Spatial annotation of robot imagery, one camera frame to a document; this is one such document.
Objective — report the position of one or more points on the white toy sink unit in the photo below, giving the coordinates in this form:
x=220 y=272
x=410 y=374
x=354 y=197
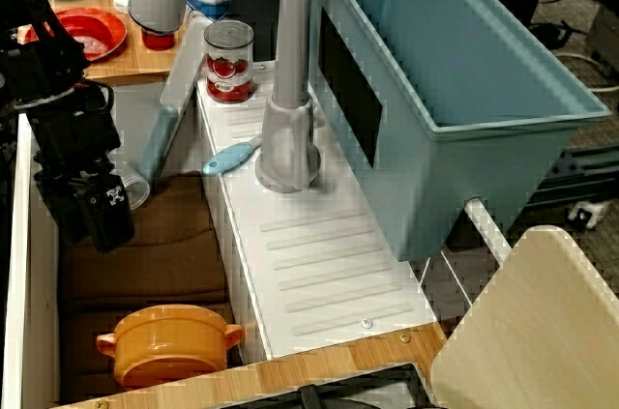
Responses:
x=251 y=206

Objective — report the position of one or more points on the light wooden board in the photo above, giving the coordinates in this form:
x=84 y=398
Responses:
x=532 y=331

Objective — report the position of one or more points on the aluminium frame rail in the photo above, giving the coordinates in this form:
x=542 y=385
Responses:
x=580 y=172

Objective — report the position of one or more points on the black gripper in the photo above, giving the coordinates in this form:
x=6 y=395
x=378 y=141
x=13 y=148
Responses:
x=97 y=191

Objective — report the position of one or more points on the orange toy pot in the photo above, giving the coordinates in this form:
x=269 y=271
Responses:
x=169 y=336

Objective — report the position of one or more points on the teal plastic bin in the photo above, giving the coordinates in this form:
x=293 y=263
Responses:
x=483 y=66

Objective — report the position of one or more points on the black stove grate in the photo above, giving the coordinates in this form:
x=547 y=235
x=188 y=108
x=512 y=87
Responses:
x=338 y=394

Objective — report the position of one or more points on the clear plastic cup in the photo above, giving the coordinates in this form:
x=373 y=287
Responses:
x=133 y=189

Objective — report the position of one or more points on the gray equipment box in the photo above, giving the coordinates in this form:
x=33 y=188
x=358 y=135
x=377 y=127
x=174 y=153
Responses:
x=604 y=32

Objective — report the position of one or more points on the glass jar grey lid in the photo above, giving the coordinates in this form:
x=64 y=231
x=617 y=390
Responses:
x=229 y=70

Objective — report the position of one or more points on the red plate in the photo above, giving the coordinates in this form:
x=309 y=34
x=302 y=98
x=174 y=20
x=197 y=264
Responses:
x=106 y=32

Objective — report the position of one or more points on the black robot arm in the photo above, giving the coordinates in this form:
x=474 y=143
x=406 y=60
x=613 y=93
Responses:
x=53 y=85

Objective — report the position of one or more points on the brown cloth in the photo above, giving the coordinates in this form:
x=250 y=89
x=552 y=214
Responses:
x=159 y=254

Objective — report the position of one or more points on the gray toy faucet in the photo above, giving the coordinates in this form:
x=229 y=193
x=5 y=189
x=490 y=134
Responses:
x=290 y=41

